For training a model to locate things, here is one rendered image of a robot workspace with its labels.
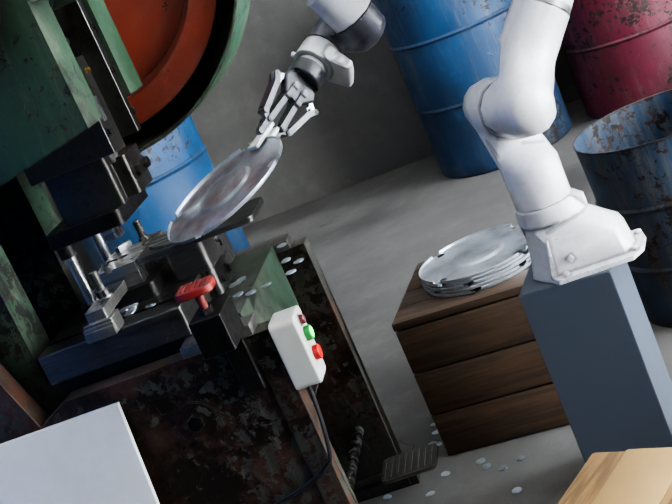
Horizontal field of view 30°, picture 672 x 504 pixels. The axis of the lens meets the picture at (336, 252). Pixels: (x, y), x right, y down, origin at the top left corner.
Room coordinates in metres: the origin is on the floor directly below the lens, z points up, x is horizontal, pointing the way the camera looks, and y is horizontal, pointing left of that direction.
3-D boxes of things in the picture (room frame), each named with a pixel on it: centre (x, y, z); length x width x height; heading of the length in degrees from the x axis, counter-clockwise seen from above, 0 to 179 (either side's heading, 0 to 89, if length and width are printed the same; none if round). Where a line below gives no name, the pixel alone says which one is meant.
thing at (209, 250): (2.42, 0.23, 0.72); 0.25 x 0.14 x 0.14; 77
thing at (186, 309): (2.46, 0.40, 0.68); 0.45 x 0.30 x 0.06; 167
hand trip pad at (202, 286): (2.08, 0.25, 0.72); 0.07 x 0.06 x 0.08; 77
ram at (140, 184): (2.45, 0.36, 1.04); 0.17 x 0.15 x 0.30; 77
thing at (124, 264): (2.46, 0.39, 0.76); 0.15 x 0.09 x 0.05; 167
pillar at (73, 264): (2.39, 0.47, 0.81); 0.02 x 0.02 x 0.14
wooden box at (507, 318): (2.77, -0.30, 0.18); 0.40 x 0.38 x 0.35; 70
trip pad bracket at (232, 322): (2.10, 0.24, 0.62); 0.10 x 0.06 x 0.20; 167
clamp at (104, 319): (2.29, 0.43, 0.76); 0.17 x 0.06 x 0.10; 167
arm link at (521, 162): (2.32, -0.39, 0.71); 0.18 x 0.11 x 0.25; 11
